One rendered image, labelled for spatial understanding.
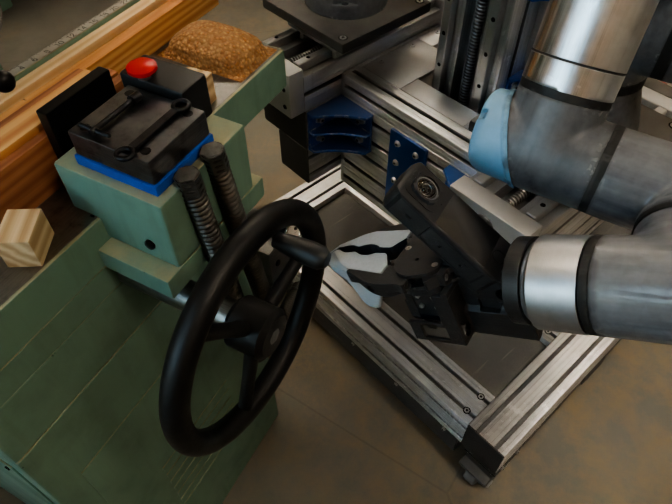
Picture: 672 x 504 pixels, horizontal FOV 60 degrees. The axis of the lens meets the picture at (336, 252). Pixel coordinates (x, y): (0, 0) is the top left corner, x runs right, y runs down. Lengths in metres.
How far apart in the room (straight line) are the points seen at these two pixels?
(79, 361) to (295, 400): 0.84
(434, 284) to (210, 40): 0.49
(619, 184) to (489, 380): 0.88
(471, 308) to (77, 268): 0.40
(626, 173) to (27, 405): 0.61
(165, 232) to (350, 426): 0.97
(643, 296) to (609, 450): 1.16
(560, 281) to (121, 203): 0.40
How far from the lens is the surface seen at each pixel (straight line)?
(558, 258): 0.45
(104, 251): 0.67
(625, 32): 0.50
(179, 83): 0.62
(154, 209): 0.57
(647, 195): 0.50
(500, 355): 1.36
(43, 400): 0.73
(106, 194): 0.61
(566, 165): 0.50
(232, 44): 0.83
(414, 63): 1.18
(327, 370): 1.53
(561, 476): 1.51
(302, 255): 0.55
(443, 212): 0.48
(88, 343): 0.73
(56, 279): 0.65
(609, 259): 0.44
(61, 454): 0.81
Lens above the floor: 1.34
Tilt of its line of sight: 50 degrees down
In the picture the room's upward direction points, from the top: straight up
